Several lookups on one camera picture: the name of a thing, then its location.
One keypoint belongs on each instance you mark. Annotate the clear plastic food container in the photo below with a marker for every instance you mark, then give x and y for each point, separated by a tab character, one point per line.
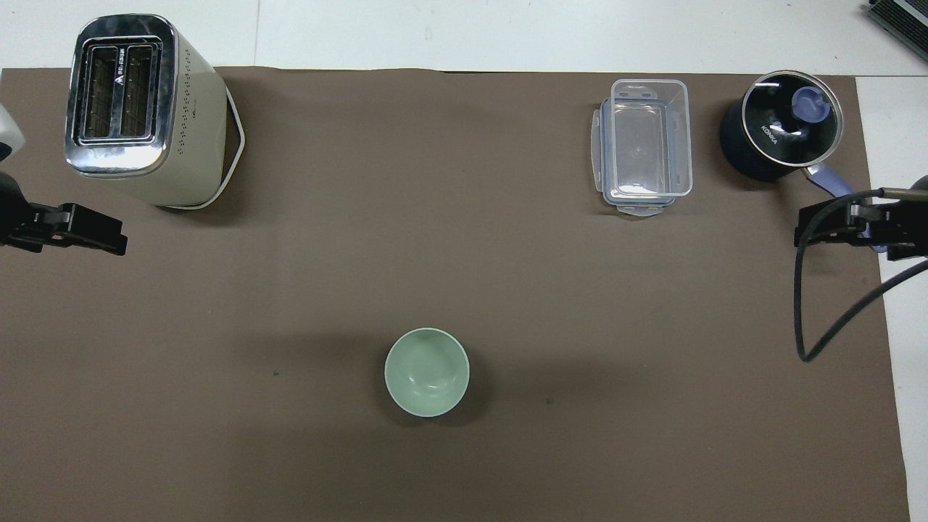
649	145

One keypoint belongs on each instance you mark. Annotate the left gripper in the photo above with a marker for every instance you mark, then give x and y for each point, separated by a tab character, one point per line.
13	214

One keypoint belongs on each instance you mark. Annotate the glass pot lid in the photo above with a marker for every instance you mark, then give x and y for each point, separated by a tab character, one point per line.
779	123

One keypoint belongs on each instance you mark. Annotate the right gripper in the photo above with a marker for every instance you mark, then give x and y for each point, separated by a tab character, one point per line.
912	230

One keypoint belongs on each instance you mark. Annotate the clear lid with blue seal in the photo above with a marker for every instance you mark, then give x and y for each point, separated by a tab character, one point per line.
600	152

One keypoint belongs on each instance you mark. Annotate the dark blue pot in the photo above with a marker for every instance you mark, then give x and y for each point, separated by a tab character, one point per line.
736	148

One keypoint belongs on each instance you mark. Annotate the green bowl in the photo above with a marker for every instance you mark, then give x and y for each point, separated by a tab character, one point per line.
426	372

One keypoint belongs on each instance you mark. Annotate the grey ribbed device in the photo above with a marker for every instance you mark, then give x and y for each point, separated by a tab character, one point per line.
902	18

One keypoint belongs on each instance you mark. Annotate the cream and chrome toaster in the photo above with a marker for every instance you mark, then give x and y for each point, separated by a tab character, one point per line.
123	109

